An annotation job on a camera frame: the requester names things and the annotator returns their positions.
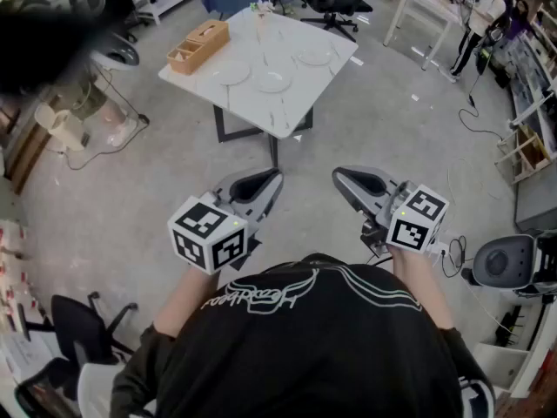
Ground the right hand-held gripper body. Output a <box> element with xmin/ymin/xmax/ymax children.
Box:
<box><xmin>359</xmin><ymin>179</ymin><xmax>451</xmax><ymax>257</ymax></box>

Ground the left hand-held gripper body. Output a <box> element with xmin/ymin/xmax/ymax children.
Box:
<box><xmin>167</xmin><ymin>189</ymin><xmax>269</xmax><ymax>276</ymax></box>

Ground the white round plate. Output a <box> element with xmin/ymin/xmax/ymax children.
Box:
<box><xmin>253</xmin><ymin>66</ymin><xmax>293</xmax><ymax>94</ymax></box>
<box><xmin>295</xmin><ymin>44</ymin><xmax>335</xmax><ymax>67</ymax></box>
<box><xmin>215</xmin><ymin>58</ymin><xmax>252</xmax><ymax>87</ymax></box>

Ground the person's right forearm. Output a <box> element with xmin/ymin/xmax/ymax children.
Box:
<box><xmin>390</xmin><ymin>245</ymin><xmax>454</xmax><ymax>331</ymax></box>

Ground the person's left forearm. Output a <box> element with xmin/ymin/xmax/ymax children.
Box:
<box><xmin>154</xmin><ymin>262</ymin><xmax>221</xmax><ymax>339</ymax></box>

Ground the white power strip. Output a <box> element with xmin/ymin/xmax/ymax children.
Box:
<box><xmin>428</xmin><ymin>229</ymin><xmax>465</xmax><ymax>259</ymax></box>

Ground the grey white round device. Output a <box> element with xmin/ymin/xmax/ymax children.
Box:
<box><xmin>461</xmin><ymin>233</ymin><xmax>557</xmax><ymax>298</ymax></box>

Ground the wicker tissue box organizer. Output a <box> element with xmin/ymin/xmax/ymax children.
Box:
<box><xmin>166</xmin><ymin>18</ymin><xmax>231</xmax><ymax>77</ymax></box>

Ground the person's black printed t-shirt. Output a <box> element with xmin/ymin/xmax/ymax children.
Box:
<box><xmin>108</xmin><ymin>253</ymin><xmax>497</xmax><ymax>418</ymax></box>

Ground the grey round seat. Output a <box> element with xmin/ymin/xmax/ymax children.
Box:
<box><xmin>93</xmin><ymin>32</ymin><xmax>141</xmax><ymax>69</ymax></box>

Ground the group of small red items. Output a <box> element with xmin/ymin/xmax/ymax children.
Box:
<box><xmin>0</xmin><ymin>224</ymin><xmax>47</xmax><ymax>334</ymax></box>

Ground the vase with pink flowers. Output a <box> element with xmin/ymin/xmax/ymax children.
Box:
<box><xmin>250</xmin><ymin>0</ymin><xmax>275</xmax><ymax>43</ymax></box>

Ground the cream stool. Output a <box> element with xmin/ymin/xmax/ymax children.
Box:
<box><xmin>34</xmin><ymin>102</ymin><xmax>88</xmax><ymax>152</ymax></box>

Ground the white shelving unit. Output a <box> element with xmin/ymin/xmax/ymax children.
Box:
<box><xmin>507</xmin><ymin>4</ymin><xmax>557</xmax><ymax>154</ymax></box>

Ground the brown wooden cabinet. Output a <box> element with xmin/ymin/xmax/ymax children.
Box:
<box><xmin>7</xmin><ymin>98</ymin><xmax>53</xmax><ymax>195</ymax></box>

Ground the black metal table frame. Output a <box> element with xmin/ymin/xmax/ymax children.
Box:
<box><xmin>212</xmin><ymin>102</ymin><xmax>314</xmax><ymax>169</ymax></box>

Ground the black floor cable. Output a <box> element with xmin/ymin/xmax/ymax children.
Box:
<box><xmin>458</xmin><ymin>44</ymin><xmax>513</xmax><ymax>142</ymax></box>
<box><xmin>64</xmin><ymin>62</ymin><xmax>151</xmax><ymax>172</ymax></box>

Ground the wooden rack frame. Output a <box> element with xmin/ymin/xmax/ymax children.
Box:
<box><xmin>494</xmin><ymin>119</ymin><xmax>557</xmax><ymax>186</ymax></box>

